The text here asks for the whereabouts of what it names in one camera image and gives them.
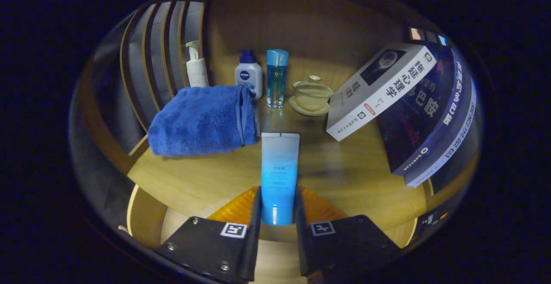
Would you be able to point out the white book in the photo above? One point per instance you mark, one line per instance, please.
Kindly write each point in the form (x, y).
(379, 90)

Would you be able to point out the wooden countertop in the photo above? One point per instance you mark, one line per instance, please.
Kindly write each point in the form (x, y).
(344, 172)

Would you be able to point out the white bottle with blue cap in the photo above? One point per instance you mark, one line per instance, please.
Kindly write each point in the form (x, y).
(249, 77)

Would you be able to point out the dark blue book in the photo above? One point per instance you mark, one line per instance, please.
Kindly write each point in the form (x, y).
(413, 125)

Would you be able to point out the white pump bottle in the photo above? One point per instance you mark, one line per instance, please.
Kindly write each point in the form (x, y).
(197, 73)

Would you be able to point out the beige lidded teacup with saucer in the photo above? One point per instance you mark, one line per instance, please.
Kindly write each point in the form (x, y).
(311, 97)

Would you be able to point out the blue squeeze tube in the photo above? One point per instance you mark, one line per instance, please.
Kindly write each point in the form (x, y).
(279, 172)

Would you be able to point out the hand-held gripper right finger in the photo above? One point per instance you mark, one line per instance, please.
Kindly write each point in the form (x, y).
(301, 249)

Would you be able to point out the clear blue bottle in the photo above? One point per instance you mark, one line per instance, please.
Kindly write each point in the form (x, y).
(276, 81)

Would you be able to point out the folded blue towel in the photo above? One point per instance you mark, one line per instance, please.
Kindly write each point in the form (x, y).
(198, 120)

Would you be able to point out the wooden cabinet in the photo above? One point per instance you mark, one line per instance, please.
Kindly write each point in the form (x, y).
(310, 30)

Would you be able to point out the light purple book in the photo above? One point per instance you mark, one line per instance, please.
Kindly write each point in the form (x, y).
(452, 144)

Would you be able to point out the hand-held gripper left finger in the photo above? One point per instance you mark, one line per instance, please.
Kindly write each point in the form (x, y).
(254, 249)

